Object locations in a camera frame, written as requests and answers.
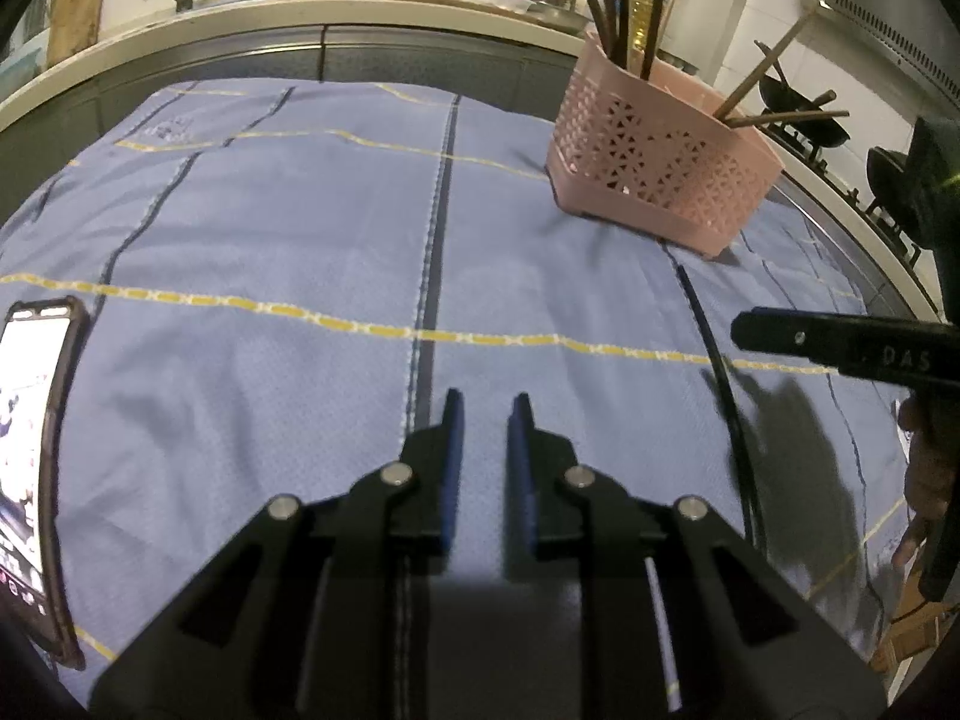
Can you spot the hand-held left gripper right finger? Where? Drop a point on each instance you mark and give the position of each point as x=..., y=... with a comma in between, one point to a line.
x=520, y=480

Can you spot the black chopstick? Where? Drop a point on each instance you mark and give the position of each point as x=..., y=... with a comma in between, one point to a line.
x=720, y=382

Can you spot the smartphone in black case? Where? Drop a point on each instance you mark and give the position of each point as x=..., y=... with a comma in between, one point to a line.
x=37, y=465

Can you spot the blue striped cloth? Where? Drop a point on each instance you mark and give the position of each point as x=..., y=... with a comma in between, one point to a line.
x=262, y=240

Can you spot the person's right hand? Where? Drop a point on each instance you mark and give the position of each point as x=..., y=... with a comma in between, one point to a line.
x=916, y=480

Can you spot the gas stove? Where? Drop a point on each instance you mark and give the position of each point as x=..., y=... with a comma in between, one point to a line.
x=892, y=236

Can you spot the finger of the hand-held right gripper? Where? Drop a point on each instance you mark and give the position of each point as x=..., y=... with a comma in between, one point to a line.
x=787, y=337

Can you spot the yellow cooking oil bottle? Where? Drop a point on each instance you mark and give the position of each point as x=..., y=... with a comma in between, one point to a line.
x=637, y=11

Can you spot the steel range hood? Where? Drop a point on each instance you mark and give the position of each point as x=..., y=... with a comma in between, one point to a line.
x=900, y=22

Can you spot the black wok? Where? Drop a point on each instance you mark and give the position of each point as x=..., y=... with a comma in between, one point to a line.
x=817, y=133

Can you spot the wooden cutting board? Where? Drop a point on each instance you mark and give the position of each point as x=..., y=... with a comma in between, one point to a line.
x=75, y=11

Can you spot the light wooden chopstick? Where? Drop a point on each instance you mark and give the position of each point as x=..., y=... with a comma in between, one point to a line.
x=780, y=111
x=832, y=115
x=765, y=64

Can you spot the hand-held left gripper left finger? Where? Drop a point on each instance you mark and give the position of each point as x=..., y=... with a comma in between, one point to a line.
x=450, y=480

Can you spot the pink plastic utensil basket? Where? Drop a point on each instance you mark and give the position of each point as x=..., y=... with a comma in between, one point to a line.
x=660, y=165

